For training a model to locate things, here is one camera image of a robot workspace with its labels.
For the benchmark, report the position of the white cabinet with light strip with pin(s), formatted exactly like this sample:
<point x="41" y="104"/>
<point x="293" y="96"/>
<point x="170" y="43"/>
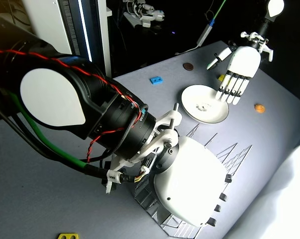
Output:
<point x="47" y="22"/>

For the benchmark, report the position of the white plate with dark rim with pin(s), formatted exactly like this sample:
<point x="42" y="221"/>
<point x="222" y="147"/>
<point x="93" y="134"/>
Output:
<point x="197" y="97"/>

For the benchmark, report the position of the brown round cookie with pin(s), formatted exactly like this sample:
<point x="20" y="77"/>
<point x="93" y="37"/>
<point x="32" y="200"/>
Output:
<point x="188" y="66"/>

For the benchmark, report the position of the blue rectangular two-hole block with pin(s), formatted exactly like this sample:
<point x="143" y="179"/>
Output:
<point x="156" y="80"/>

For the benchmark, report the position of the yellow block with holes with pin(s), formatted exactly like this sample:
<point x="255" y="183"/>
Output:
<point x="62" y="236"/>

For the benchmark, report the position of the small orange toy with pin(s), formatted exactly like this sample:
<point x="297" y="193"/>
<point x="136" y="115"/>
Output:
<point x="260" y="108"/>

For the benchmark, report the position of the background white robot hand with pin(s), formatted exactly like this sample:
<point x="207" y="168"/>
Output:
<point x="147" y="17"/>

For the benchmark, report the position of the yellow flat block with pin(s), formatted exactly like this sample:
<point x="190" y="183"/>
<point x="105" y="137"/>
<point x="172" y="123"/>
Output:
<point x="221" y="78"/>

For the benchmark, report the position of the grey table cloth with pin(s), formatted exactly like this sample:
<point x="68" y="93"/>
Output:
<point x="65" y="204"/>

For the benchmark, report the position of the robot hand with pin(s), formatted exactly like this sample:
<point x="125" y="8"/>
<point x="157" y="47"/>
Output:
<point x="194" y="179"/>
<point x="245" y="62"/>

